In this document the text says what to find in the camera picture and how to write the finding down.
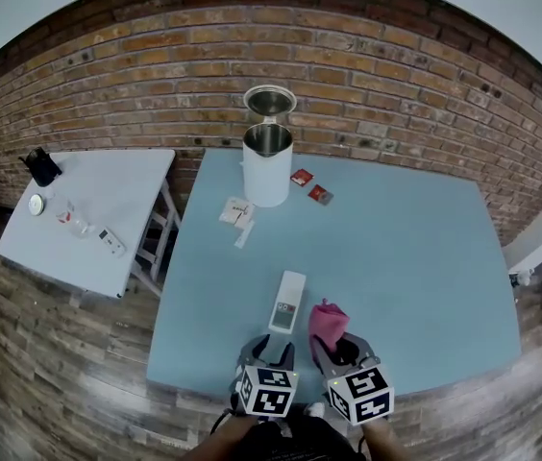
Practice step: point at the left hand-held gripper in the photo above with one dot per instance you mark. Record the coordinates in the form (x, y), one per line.
(266, 392)

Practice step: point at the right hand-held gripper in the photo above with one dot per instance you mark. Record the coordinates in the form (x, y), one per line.
(360, 394)

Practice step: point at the pink cloth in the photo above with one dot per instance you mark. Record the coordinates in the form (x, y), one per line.
(328, 324)

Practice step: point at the white remote control grey panel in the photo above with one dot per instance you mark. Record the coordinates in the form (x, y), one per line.
(288, 300)

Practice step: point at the person's right forearm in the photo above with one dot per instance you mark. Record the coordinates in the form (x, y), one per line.
(386, 442)

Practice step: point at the person's left forearm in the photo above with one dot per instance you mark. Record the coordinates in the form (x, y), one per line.
(232, 437)

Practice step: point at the white remote control with display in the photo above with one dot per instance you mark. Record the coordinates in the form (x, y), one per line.
(112, 243)

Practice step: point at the person's white shoe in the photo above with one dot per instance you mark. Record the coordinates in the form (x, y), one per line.
(315, 410)

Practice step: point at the person's black clothing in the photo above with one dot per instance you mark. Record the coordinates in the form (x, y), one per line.
(309, 442)

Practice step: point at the white stick sachet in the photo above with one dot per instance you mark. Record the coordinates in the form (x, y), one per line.
(244, 235)

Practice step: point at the white paper sachet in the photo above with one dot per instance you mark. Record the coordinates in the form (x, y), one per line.
(236, 211)

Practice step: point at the red square packet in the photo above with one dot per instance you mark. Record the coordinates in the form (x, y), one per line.
(320, 195)
(302, 177)

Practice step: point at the white wooden stool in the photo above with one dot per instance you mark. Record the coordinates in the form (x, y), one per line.
(158, 238)

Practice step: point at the white electric kettle open lid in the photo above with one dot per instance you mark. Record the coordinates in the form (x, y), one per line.
(266, 171)

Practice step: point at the small white side table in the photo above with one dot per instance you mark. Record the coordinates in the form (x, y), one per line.
(103, 195)

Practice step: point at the clear plastic bottle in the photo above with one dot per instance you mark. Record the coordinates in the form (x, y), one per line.
(74, 219)

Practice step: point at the round white lid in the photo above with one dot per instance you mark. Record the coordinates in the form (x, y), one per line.
(37, 204)

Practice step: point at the black jug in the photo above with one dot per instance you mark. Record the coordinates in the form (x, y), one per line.
(42, 166)

